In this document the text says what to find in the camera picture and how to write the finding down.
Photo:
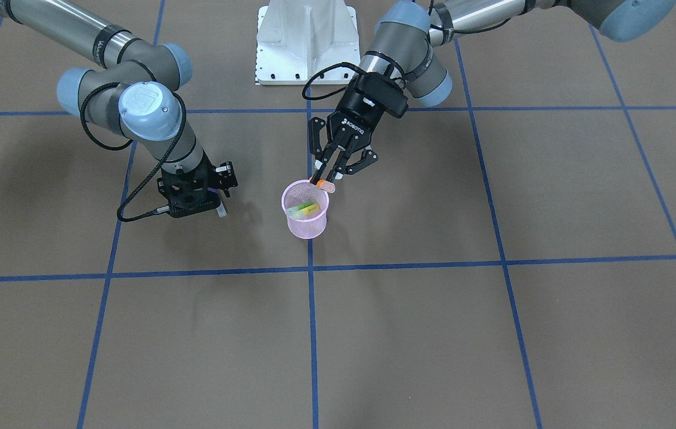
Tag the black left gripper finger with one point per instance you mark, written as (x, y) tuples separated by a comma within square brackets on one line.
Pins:
[(338, 168), (322, 157)]

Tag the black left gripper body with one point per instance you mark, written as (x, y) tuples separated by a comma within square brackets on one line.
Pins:
[(354, 124)]

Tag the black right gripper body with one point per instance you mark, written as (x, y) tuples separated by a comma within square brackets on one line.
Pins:
[(225, 176)]

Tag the orange highlighter pen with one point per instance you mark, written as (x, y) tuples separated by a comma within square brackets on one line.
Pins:
[(325, 186)]

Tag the purple pen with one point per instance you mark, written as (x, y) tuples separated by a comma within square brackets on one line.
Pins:
[(221, 208)]

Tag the yellow highlighter pen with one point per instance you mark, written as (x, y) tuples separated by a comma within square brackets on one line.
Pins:
[(307, 212)]

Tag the green highlighter pen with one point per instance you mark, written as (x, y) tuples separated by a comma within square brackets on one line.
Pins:
[(292, 211)]

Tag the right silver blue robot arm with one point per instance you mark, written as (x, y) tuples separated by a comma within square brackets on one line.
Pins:
[(133, 95)]

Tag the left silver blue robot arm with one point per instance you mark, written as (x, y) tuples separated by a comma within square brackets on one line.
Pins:
[(400, 63)]

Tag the pink mesh pen holder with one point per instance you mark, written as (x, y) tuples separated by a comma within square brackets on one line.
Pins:
[(300, 192)]

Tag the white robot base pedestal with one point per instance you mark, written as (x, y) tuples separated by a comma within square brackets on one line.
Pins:
[(300, 39)]

